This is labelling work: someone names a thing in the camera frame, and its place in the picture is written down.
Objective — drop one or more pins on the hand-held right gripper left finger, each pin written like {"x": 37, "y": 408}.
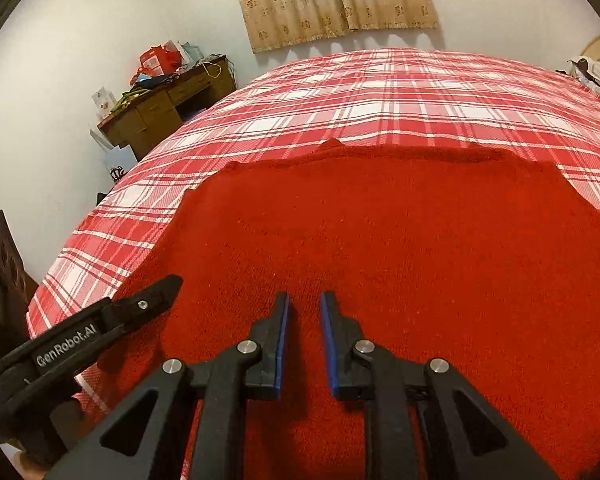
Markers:
{"x": 281, "y": 345}

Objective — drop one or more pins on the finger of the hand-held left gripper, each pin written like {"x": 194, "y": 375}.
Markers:
{"x": 155, "y": 297}

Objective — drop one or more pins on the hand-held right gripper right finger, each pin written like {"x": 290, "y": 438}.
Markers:
{"x": 330, "y": 345}

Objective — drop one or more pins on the red knitted sweater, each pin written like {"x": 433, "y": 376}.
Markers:
{"x": 405, "y": 240}

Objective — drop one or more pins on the black cloth bundle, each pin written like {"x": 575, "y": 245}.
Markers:
{"x": 103, "y": 198}

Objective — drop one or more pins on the dark brown wooden furniture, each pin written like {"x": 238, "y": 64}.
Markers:
{"x": 2, "y": 265}

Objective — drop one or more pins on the white paper bag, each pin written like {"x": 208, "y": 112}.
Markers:
{"x": 117, "y": 160}

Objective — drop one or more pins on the brown wooden desk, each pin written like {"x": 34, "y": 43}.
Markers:
{"x": 155, "y": 110}

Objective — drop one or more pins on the red gift box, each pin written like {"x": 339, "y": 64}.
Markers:
{"x": 155, "y": 62}

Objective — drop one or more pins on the clear plastic bag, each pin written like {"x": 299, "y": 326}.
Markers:
{"x": 190, "y": 52}

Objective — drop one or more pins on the red plaid bed sheet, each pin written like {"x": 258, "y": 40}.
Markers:
{"x": 380, "y": 95}

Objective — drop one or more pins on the beige patterned curtain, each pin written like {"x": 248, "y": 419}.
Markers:
{"x": 330, "y": 5}

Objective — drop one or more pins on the black white patterned pillow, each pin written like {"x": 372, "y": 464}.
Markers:
{"x": 595, "y": 77}

